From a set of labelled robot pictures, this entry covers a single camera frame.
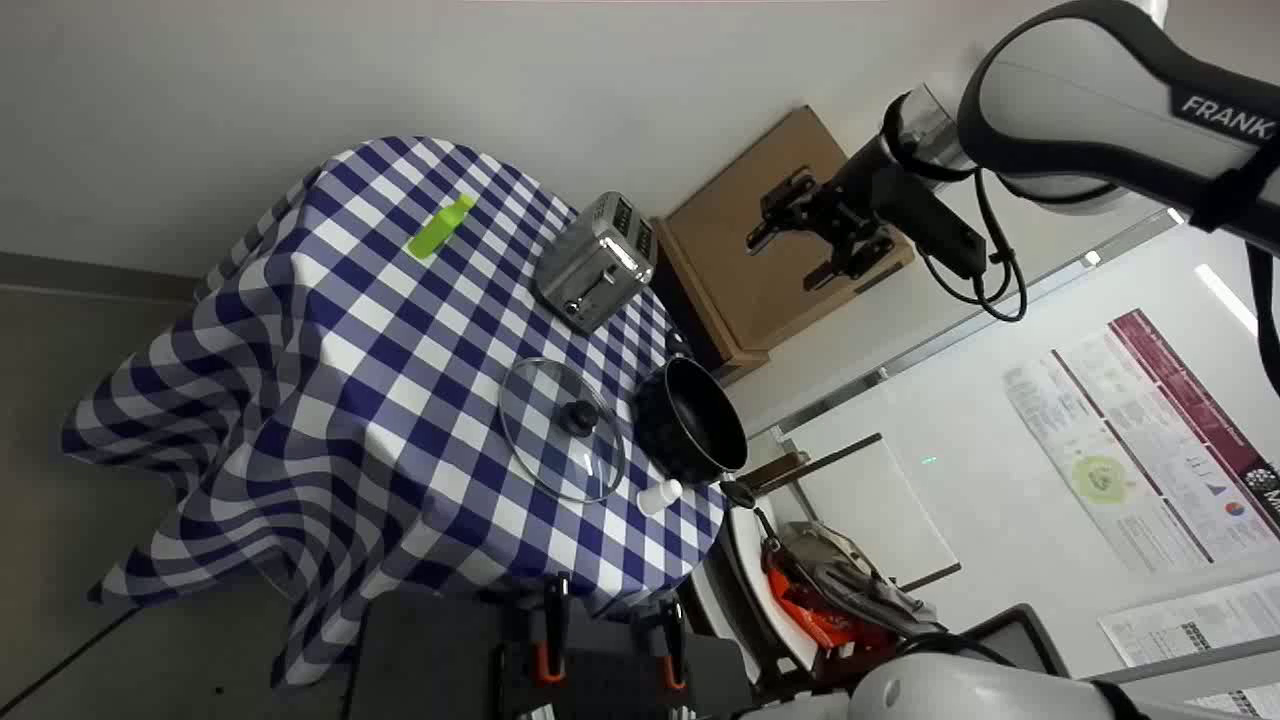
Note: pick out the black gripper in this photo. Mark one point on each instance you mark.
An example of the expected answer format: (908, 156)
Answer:
(856, 211)

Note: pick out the glass lid with black knob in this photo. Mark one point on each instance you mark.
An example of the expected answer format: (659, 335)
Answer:
(561, 433)

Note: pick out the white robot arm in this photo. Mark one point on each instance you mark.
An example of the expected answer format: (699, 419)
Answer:
(1068, 110)

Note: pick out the black pot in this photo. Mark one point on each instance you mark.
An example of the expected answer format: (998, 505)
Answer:
(684, 420)

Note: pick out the silver toaster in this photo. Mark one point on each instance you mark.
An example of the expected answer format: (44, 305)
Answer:
(598, 261)

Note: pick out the white round plate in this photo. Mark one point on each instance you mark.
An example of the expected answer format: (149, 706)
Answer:
(746, 535)

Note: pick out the small white cup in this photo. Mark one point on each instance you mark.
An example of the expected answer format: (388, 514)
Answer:
(659, 497)

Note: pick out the orange power tool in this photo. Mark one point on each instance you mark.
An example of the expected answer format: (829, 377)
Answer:
(837, 593)

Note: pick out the green sticky tape strip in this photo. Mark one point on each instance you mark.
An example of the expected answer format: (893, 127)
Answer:
(436, 229)

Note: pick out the blue white checkered tablecloth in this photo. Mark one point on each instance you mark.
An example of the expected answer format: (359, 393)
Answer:
(325, 411)

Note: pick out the white paper sheet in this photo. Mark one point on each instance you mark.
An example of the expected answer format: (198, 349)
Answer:
(1196, 621)

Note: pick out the black equipment case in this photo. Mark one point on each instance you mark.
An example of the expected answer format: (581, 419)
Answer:
(475, 661)

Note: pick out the red white wall poster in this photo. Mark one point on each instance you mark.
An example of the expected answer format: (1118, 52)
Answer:
(1145, 449)

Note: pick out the right orange handled clamp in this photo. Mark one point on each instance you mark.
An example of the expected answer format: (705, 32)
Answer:
(673, 648)

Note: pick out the orange handled clamp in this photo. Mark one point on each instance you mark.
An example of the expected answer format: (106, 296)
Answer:
(554, 643)
(673, 648)

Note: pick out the left orange handled clamp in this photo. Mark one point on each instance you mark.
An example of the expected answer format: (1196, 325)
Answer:
(554, 643)

